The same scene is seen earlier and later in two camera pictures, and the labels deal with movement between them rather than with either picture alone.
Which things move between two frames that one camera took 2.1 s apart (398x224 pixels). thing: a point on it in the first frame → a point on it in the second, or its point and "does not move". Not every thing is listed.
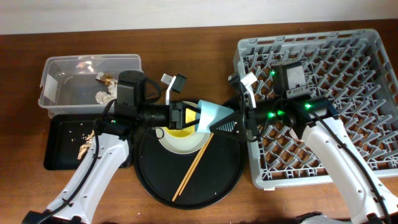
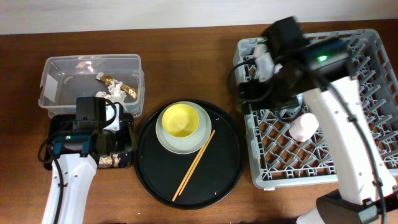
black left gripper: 178,112 → 127,132
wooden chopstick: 192,168 does not move
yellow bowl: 190,115 does not move
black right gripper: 246,112 → 249,93
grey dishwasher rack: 354,70 does not move
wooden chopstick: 198,163 does not move
